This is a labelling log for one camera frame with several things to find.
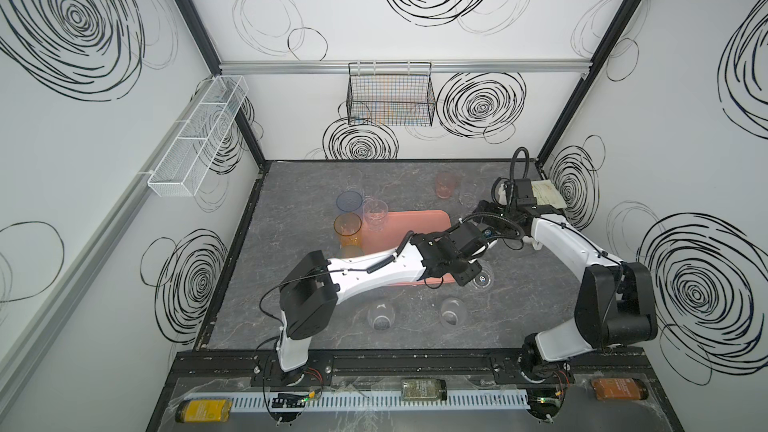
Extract pink plastic tray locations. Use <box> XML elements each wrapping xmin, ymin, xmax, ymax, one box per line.
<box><xmin>347</xmin><ymin>209</ymin><xmax>457</xmax><ymax>287</ymax></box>

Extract clear faceted glass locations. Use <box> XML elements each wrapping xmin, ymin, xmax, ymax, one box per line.
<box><xmin>363</xmin><ymin>198</ymin><xmax>389</xmax><ymax>232</ymax></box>

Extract yellow plastic cup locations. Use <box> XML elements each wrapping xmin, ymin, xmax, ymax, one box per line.
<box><xmin>333</xmin><ymin>212</ymin><xmax>363</xmax><ymax>249</ymax></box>

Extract blue plastic cup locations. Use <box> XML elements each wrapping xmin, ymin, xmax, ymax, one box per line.
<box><xmin>336</xmin><ymin>190</ymin><xmax>364</xmax><ymax>217</ymax></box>

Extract clear cup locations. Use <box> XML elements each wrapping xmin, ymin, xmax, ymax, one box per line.
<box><xmin>367</xmin><ymin>301</ymin><xmax>396</xmax><ymax>332</ymax></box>
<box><xmin>471</xmin><ymin>265</ymin><xmax>494</xmax><ymax>290</ymax></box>
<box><xmin>439</xmin><ymin>297</ymin><xmax>468</xmax><ymax>329</ymax></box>

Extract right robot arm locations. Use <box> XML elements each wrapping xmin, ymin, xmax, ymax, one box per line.
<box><xmin>491</xmin><ymin>178</ymin><xmax>658</xmax><ymax>383</ymax></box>

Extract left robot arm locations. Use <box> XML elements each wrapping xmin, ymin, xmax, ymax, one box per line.
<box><xmin>276</xmin><ymin>221</ymin><xmax>492</xmax><ymax>373</ymax></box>

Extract clear glass right back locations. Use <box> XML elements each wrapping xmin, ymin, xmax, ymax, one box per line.
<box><xmin>459</xmin><ymin>178</ymin><xmax>485</xmax><ymax>211</ymax></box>

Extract pink tinted glass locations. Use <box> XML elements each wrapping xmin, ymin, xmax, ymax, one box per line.
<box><xmin>435</xmin><ymin>171</ymin><xmax>460</xmax><ymax>200</ymax></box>

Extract green bottle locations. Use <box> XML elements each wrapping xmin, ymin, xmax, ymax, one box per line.
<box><xmin>401</xmin><ymin>378</ymin><xmax>447</xmax><ymax>401</ymax></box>

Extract orange bottle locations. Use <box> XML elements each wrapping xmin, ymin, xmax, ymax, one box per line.
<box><xmin>590</xmin><ymin>377</ymin><xmax>650</xmax><ymax>401</ymax></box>

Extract yellow bottle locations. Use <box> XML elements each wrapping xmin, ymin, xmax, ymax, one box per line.
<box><xmin>175</xmin><ymin>399</ymin><xmax>233</xmax><ymax>424</ymax></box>

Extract white slotted cable duct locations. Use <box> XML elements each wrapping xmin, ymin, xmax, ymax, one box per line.
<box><xmin>184</xmin><ymin>390</ymin><xmax>530</xmax><ymax>413</ymax></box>

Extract black wire basket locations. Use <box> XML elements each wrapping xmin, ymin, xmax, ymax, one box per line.
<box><xmin>345</xmin><ymin>61</ymin><xmax>437</xmax><ymax>127</ymax></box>

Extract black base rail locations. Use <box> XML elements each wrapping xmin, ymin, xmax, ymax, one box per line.
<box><xmin>169</xmin><ymin>347</ymin><xmax>650</xmax><ymax>387</ymax></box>

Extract white mesh wall shelf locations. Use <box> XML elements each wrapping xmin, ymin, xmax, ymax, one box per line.
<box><xmin>147</xmin><ymin>75</ymin><xmax>248</xmax><ymax>198</ymax></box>

